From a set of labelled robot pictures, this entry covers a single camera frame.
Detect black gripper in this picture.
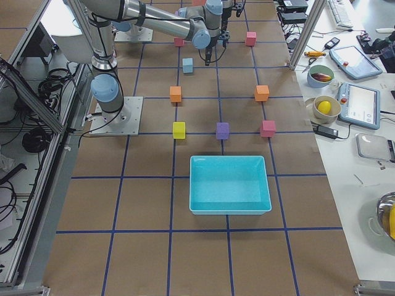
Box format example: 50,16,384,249
204,46,213,66
218,15,230,47

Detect cream bowl with lemon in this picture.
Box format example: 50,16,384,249
312,96,341,124

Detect pink block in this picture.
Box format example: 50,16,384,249
173,38,185,47
244,31,257,47
260,120,277,138

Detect purple block right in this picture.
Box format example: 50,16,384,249
216,122,230,140

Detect pink tray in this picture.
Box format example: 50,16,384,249
192,0,206,6

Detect grey scale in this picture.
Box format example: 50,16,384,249
355,133,394,163

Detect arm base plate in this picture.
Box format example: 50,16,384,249
115,28,153,43
89,96,143,136

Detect steel bowl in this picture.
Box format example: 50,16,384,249
368,192,394,242

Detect white keyboard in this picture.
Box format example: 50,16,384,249
326,0,354,30

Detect pink block near left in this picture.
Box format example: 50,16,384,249
244,31,257,47

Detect black power adapter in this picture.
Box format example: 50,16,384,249
314,125,338,139

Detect aluminium frame post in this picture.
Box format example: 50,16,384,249
289,0,326,70

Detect pink block far left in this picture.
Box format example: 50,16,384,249
173,38,185,47

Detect yellow block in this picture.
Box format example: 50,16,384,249
172,121,186,139

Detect orange block far right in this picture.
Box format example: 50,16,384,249
169,86,182,103

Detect yellow handled tool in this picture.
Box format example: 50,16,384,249
304,51,326,58

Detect teach pendant near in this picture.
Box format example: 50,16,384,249
337,83,381,130

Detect blue bowl with fruit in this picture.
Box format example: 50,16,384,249
307,65,335,88

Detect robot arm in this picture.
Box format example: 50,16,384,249
218,0,245,49
83,1,223,133

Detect scissors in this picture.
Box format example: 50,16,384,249
302,57,317,73

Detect orange block near right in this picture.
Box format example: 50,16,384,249
254,85,270,102

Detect pink block near right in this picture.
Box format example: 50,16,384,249
260,120,277,138

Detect teach pendant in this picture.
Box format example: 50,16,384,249
337,83,381,130
329,46,383,80

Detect teach pendant far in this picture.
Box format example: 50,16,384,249
329,46,383,80

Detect orange block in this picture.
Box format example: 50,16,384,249
169,86,182,103
254,85,270,102

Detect cyan tray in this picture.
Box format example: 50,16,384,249
189,155,272,215

